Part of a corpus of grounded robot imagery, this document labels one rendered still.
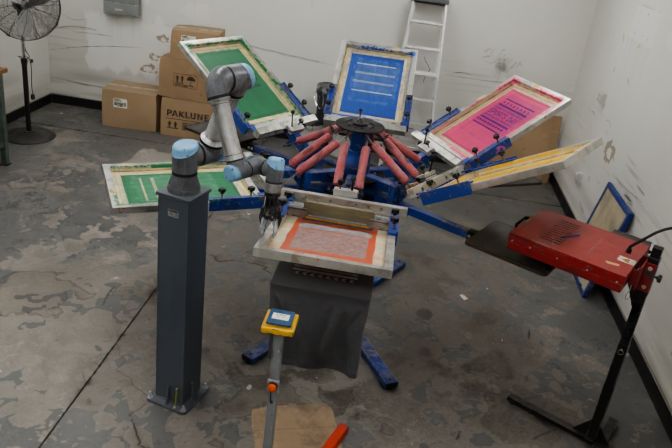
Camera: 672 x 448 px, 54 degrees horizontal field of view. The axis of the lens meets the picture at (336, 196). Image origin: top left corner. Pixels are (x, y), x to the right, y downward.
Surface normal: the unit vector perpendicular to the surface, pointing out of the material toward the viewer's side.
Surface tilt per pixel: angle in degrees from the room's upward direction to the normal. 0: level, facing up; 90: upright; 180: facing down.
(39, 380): 0
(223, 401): 0
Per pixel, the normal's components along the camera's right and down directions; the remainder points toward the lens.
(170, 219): -0.38, 0.33
